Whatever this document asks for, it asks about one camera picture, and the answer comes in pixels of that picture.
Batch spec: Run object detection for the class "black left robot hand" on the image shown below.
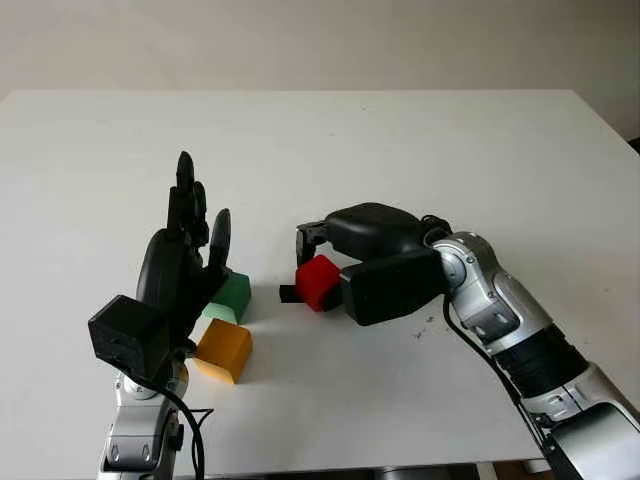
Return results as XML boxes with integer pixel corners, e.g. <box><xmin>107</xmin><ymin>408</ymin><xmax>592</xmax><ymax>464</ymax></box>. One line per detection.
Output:
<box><xmin>137</xmin><ymin>150</ymin><xmax>234</xmax><ymax>351</ymax></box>

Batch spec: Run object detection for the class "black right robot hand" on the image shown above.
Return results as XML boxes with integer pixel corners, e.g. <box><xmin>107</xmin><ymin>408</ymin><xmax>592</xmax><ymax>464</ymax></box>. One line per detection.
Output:
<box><xmin>295</xmin><ymin>202</ymin><xmax>427</xmax><ymax>269</ymax></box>

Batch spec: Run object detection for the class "green block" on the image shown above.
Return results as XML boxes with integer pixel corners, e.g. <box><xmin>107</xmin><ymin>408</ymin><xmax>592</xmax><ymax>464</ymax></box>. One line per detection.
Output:
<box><xmin>200</xmin><ymin>272</ymin><xmax>252</xmax><ymax>325</ymax></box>

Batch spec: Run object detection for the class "red block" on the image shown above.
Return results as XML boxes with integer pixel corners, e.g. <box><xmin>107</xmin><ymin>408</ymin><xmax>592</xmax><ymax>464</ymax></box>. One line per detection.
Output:
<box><xmin>295</xmin><ymin>254</ymin><xmax>344</xmax><ymax>314</ymax></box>

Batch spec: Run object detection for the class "yellow block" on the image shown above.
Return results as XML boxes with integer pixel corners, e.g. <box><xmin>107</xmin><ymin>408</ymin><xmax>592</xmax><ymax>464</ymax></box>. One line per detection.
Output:
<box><xmin>193</xmin><ymin>318</ymin><xmax>253</xmax><ymax>385</ymax></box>

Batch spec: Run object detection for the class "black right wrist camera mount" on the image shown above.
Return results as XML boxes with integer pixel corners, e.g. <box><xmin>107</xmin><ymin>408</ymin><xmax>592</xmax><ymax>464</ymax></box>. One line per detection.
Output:
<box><xmin>339</xmin><ymin>248</ymin><xmax>446</xmax><ymax>327</ymax></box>

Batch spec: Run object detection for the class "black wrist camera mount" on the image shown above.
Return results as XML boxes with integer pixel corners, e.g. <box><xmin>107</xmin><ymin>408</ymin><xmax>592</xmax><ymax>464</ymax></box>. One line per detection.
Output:
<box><xmin>339</xmin><ymin>248</ymin><xmax>446</xmax><ymax>327</ymax></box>
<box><xmin>88</xmin><ymin>294</ymin><xmax>171</xmax><ymax>381</ymax></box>

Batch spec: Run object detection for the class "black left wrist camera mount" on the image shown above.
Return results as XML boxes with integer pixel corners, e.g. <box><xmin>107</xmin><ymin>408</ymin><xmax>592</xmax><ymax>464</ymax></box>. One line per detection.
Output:
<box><xmin>88</xmin><ymin>294</ymin><xmax>171</xmax><ymax>381</ymax></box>

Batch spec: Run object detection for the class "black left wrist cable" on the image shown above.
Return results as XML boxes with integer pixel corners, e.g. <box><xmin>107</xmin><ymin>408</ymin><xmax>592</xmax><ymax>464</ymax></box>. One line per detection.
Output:
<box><xmin>149</xmin><ymin>372</ymin><xmax>215</xmax><ymax>477</ymax></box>

